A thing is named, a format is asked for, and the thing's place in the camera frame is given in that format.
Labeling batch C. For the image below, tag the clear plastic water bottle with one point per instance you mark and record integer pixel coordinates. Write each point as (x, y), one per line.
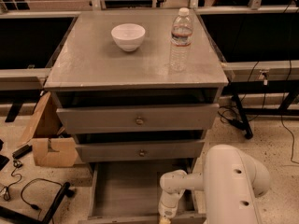
(181, 39)

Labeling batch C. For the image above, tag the grey bottom drawer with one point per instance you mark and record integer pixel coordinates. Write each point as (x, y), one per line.
(128, 192)

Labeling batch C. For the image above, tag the grey drawer cabinet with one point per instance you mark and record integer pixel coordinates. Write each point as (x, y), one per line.
(92, 71)

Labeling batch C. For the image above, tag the grey drawer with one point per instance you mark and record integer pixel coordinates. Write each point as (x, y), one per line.
(141, 118)
(139, 151)
(128, 192)

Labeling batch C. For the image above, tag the white ceramic bowl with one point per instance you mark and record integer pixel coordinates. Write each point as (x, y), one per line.
(128, 36)

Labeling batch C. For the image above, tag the black table leg right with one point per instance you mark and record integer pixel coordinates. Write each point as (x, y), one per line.
(243, 124)

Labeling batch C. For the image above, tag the black stand base left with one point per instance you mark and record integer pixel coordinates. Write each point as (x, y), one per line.
(18, 218)

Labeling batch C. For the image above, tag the black device on floor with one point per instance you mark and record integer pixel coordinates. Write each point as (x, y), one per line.
(21, 152)

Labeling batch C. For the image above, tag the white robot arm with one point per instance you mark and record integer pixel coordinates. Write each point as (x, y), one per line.
(231, 181)

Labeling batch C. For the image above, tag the brown cardboard box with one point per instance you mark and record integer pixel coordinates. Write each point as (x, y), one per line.
(43, 134)

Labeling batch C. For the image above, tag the grey middle drawer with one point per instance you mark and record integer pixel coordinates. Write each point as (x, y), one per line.
(139, 151)

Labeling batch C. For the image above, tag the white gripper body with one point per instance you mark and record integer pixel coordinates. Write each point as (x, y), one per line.
(167, 212)

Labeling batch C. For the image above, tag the grey top drawer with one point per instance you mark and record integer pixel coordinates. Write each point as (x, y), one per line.
(141, 118)

